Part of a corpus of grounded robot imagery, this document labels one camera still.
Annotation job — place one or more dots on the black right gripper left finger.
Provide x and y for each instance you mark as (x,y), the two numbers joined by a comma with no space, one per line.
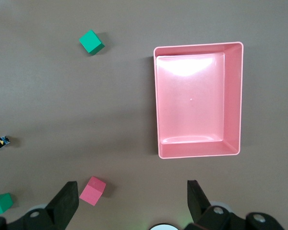
(62,206)

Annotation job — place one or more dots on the brown table mat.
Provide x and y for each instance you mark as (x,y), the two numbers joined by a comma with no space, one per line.
(62,107)

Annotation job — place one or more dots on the pink plastic bin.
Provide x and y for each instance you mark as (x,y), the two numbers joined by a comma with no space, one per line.
(192,100)

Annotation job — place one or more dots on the pink foam cube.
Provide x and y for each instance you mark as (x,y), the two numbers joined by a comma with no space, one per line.
(92,191)

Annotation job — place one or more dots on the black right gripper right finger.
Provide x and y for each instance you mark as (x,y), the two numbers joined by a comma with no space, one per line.
(198,206)

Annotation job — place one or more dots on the green foam cube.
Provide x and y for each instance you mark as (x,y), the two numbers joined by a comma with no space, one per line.
(1,203)
(91,42)

